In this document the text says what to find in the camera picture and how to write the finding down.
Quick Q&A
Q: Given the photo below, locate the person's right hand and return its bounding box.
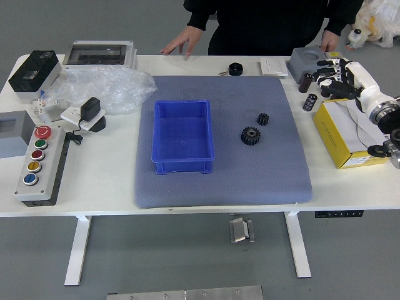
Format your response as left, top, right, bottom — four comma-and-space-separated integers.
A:
159, 25, 203, 58

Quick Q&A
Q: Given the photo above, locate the person's left hand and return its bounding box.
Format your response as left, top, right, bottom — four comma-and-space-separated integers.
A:
321, 30, 339, 53

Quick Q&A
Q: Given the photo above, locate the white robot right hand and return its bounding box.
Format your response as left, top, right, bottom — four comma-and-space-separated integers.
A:
312, 57, 391, 113

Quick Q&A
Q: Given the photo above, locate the big black gear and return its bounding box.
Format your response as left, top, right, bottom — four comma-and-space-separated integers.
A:
241, 126, 263, 146

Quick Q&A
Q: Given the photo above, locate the yellow white cardboard box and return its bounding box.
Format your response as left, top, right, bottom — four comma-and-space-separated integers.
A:
312, 98, 391, 169

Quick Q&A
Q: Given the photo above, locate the clear-lid distribution box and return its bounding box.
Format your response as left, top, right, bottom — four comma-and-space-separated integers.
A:
62, 39, 139, 70

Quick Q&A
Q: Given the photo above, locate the blue plastic box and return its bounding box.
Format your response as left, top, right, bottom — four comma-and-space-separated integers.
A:
151, 99, 216, 175

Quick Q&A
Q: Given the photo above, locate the grey five-button control box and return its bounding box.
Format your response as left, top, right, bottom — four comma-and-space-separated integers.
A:
13, 125, 70, 207

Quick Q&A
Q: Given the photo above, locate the grey box with window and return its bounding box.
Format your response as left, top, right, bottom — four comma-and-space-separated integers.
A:
0, 110, 35, 159

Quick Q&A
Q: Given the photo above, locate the grey block with round recess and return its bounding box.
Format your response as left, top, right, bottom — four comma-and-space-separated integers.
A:
290, 46, 329, 84

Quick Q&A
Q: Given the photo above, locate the dark brown capacitor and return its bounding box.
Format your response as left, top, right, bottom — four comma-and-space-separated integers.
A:
298, 72, 314, 94
302, 92, 318, 113

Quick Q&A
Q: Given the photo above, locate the white yellow plastic bag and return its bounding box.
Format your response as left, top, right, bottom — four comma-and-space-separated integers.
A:
352, 0, 400, 48

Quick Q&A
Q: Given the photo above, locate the person's torso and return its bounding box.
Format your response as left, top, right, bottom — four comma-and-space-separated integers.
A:
183, 0, 365, 58

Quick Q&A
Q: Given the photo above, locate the clear plastic bag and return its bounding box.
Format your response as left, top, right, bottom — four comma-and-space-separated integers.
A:
40, 64, 158, 116

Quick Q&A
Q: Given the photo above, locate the black power adapter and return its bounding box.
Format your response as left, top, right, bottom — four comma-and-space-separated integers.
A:
80, 96, 101, 121

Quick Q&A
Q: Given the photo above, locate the black table control panel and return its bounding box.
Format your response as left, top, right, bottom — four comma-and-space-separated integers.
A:
314, 210, 364, 219

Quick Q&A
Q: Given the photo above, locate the white power socket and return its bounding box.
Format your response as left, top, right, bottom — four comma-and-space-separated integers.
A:
60, 105, 107, 134

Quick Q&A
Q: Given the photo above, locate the grey-blue mat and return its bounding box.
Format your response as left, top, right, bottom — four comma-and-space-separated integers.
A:
134, 75, 314, 209

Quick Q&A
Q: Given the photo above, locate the white terminal connector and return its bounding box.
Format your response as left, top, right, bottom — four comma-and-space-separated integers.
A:
32, 97, 68, 116

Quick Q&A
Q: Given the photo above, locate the white table leg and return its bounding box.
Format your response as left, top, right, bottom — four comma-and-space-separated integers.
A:
284, 211, 313, 279
64, 215, 92, 287

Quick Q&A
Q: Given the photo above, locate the grey metal plate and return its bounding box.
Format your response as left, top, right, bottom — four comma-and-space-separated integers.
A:
106, 285, 264, 300

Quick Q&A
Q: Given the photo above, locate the white wall switch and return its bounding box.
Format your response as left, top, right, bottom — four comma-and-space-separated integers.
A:
259, 57, 289, 78

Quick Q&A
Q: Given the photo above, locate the black adapter cord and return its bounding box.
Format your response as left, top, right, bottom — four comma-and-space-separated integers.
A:
66, 118, 84, 146

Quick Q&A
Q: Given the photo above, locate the black-lid grey enclosure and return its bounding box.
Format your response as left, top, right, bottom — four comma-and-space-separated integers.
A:
7, 50, 63, 101

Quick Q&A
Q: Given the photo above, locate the metal bracket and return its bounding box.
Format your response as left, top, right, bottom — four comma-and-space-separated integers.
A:
229, 217, 257, 244

